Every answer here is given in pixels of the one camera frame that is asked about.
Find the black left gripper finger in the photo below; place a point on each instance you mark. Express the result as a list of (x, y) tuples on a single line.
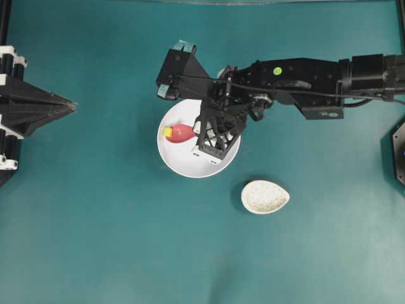
[(22, 125), (17, 89)]

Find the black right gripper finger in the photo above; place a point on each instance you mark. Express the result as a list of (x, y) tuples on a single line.
[(221, 134), (207, 129)]

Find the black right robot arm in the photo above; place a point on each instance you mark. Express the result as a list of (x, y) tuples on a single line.
[(319, 89)]

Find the yellow hexagonal prism block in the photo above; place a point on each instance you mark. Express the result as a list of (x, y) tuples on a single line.
[(168, 131)]

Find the black aluminium frame rail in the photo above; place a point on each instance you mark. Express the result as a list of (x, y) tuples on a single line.
[(5, 13)]

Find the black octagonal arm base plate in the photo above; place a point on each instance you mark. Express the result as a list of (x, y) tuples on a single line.
[(392, 155)]

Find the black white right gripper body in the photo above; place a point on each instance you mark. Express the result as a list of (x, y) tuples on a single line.
[(231, 98)]

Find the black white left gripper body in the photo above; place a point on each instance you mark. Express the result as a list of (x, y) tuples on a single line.
[(12, 65)]

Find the small speckled white dish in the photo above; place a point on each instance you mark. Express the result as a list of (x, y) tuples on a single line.
[(262, 197)]

